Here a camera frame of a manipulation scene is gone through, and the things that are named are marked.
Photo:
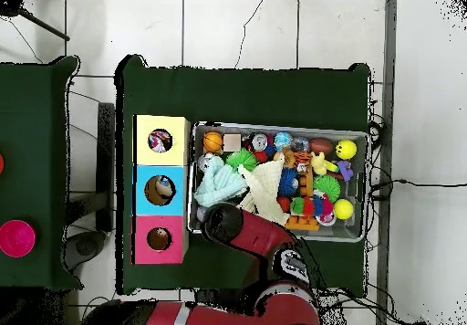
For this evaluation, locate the pink disc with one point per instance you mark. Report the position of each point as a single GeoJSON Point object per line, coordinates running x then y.
{"type": "Point", "coordinates": [16, 239]}

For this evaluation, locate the clear mesh bin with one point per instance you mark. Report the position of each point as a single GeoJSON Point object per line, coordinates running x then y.
{"type": "Point", "coordinates": [357, 230]}

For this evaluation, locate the mint green cloth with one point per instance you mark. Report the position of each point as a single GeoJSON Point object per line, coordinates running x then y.
{"type": "Point", "coordinates": [219, 182]}

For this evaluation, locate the black tripod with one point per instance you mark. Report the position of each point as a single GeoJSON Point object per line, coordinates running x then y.
{"type": "Point", "coordinates": [11, 8]}

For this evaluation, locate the silver can with open top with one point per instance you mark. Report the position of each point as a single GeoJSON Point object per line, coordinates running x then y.
{"type": "Point", "coordinates": [259, 141]}

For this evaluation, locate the cream yellow cloth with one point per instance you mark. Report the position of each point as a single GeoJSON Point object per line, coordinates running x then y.
{"type": "Point", "coordinates": [264, 186]}

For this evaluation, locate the side table with green cloth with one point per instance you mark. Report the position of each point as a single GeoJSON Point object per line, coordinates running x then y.
{"type": "Point", "coordinates": [36, 157]}

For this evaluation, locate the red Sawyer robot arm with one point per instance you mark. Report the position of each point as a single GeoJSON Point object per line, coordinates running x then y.
{"type": "Point", "coordinates": [255, 237]}

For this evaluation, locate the blue spiky ball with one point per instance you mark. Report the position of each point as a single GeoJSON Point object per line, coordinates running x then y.
{"type": "Point", "coordinates": [290, 183]}

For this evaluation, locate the globe print ball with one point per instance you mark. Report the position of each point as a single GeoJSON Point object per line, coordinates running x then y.
{"type": "Point", "coordinates": [282, 140]}

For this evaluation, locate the small orange basketball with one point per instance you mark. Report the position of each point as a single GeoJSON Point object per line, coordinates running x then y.
{"type": "Point", "coordinates": [213, 142]}

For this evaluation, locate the green fuzzy toy with eyes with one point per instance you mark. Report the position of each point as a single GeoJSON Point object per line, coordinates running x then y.
{"type": "Point", "coordinates": [241, 159]}

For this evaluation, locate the colourful polka dot cloth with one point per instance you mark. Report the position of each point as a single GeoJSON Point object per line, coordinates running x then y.
{"type": "Point", "coordinates": [160, 141]}

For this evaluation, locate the yellow smiley ball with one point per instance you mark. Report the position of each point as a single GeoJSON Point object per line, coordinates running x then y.
{"type": "Point", "coordinates": [346, 149]}

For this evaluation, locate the small wooden cube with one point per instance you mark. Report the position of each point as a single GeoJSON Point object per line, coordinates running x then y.
{"type": "Point", "coordinates": [232, 142]}

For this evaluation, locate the red disc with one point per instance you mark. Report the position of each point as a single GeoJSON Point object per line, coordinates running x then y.
{"type": "Point", "coordinates": [1, 163]}

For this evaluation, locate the wooden box with three holes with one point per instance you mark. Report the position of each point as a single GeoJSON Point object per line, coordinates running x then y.
{"type": "Point", "coordinates": [144, 186]}

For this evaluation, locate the plain yellow ball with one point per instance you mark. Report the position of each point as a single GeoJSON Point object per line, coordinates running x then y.
{"type": "Point", "coordinates": [344, 209]}

